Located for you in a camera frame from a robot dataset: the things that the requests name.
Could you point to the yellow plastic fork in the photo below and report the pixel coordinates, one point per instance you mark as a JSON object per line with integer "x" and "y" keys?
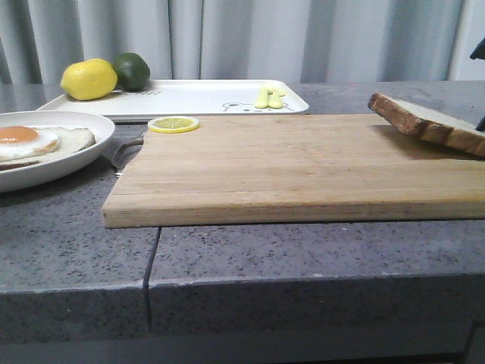
{"x": 262, "y": 100}

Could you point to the wooden cutting board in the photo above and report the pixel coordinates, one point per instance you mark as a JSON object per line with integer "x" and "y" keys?
{"x": 238, "y": 169}

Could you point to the white rectangular tray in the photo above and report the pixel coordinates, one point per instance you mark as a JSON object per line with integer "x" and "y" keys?
{"x": 183, "y": 97}

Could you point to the white round plate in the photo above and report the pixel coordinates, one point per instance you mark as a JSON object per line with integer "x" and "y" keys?
{"x": 33, "y": 175}

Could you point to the yellow lemon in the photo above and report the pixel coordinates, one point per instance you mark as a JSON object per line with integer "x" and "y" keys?
{"x": 89, "y": 79}

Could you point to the lemon slice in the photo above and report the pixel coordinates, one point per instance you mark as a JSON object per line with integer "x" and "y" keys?
{"x": 173, "y": 124}

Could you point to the metal cutting board handle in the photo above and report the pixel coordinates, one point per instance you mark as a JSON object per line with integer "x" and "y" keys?
{"x": 119, "y": 159}

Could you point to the fried egg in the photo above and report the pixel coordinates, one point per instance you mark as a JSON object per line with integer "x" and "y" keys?
{"x": 23, "y": 142}

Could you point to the green lime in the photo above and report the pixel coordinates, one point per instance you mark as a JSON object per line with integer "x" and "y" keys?
{"x": 132, "y": 71}

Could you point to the grey curtain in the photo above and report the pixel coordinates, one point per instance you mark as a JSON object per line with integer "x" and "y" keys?
{"x": 292, "y": 41}

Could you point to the white bread slice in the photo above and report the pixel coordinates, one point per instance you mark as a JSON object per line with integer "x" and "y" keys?
{"x": 70, "y": 141}
{"x": 428, "y": 124}

